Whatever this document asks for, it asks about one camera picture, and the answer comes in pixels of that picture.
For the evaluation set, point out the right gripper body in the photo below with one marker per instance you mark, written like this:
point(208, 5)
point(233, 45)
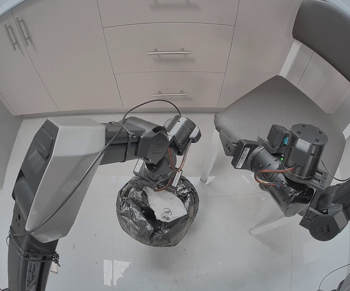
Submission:
point(263, 159)

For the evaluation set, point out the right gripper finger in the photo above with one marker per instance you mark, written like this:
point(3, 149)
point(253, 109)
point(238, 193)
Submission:
point(228, 144)

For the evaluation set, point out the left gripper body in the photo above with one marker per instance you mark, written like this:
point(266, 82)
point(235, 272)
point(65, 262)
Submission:
point(158, 174)

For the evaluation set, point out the clear printed wrapper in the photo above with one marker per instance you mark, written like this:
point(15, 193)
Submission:
point(166, 205)

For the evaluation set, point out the black plastic bag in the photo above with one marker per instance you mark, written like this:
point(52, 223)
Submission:
point(163, 238)

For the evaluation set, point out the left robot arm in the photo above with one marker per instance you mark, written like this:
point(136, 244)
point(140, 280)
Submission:
point(65, 168)

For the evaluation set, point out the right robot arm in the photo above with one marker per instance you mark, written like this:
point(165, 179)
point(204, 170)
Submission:
point(307, 150)

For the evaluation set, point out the grey white chair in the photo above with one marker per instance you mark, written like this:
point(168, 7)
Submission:
point(269, 101)

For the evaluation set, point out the beige cabinet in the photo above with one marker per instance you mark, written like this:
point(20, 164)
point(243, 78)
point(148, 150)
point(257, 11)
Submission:
point(71, 71)

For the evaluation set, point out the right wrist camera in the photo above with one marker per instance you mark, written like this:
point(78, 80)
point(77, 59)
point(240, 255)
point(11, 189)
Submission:
point(276, 133)

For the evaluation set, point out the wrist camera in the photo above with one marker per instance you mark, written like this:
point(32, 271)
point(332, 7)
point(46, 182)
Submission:
point(276, 133)
point(195, 134)

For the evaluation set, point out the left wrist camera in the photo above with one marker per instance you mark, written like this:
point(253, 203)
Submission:
point(195, 134)

